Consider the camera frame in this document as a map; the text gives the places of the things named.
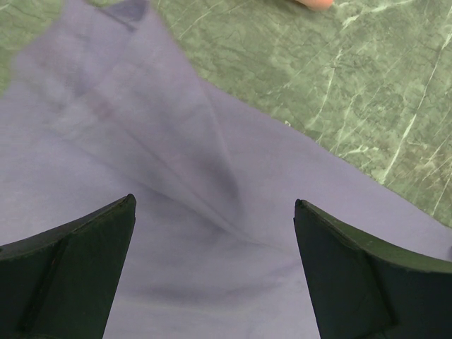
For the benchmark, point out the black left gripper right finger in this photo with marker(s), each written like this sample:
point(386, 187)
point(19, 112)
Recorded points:
point(361, 286)

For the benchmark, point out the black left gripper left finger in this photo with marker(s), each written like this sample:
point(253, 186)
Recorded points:
point(61, 283)

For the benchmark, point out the purple t shirt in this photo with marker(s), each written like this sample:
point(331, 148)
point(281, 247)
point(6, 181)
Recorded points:
point(103, 104)

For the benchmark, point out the folded pink t shirt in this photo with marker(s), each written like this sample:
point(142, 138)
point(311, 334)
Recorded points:
point(316, 5)

